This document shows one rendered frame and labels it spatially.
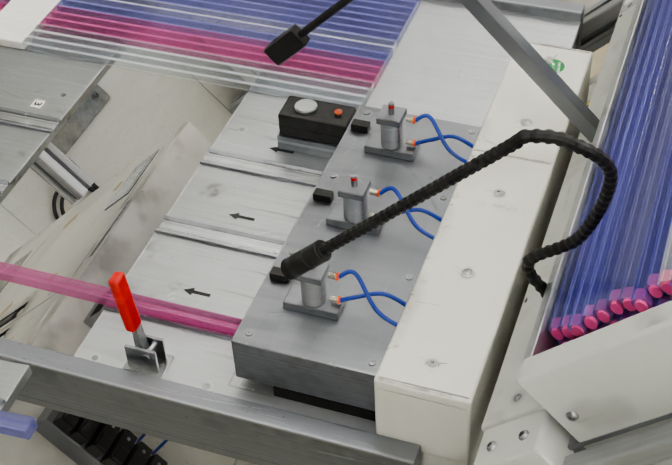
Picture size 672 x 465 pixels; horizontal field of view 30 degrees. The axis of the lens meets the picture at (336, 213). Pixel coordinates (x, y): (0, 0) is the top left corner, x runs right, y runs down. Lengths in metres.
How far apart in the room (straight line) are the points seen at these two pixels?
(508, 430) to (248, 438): 0.25
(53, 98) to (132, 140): 1.17
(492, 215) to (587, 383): 0.29
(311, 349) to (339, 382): 0.04
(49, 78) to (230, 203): 0.32
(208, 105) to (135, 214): 1.08
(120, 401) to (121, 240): 0.60
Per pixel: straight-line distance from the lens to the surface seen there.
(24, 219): 2.41
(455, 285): 1.07
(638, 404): 0.89
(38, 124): 1.43
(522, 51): 1.16
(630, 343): 0.85
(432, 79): 1.43
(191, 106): 2.77
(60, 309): 1.62
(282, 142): 1.33
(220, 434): 1.10
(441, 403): 1.00
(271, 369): 1.07
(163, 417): 1.12
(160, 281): 1.21
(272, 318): 1.08
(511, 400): 0.97
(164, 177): 1.79
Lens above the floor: 1.94
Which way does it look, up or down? 42 degrees down
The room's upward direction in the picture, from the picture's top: 60 degrees clockwise
